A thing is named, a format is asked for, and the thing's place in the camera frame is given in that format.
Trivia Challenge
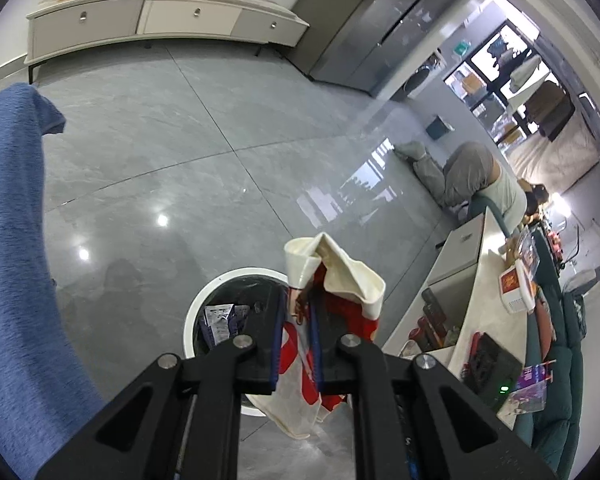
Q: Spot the red white paper food bag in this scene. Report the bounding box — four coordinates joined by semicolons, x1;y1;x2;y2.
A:
248;232;386;439

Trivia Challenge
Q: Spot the dark green sofa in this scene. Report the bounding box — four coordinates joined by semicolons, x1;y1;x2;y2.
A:
509;226;586;479

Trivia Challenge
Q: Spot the stainless steel refrigerator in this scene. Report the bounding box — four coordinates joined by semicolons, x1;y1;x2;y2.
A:
309;0;456;93

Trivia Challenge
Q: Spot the white round trash bin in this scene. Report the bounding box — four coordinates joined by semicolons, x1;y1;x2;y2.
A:
182;268;294;418

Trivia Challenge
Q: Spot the white low tv cabinet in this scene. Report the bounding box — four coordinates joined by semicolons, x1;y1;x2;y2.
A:
23;0;309;81

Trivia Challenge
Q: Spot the black device on table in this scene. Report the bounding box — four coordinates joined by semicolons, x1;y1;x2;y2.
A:
462;333;522;413

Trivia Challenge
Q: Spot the blue shaggy rug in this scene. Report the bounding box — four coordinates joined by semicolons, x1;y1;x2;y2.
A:
0;84;104;479

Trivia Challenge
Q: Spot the red white fries box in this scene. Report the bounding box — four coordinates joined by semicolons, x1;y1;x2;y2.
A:
498;259;535;314

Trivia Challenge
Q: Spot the white coffee table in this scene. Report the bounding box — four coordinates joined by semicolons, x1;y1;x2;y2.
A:
381;207;556;430

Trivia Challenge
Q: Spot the person in grey pants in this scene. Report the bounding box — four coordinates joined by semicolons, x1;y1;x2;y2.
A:
393;141;550;232

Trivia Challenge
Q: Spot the white printed carton box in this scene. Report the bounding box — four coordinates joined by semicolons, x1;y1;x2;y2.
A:
199;304;251;348

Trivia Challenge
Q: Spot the small teal waste bin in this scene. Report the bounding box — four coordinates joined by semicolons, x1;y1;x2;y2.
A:
426;115;454;141

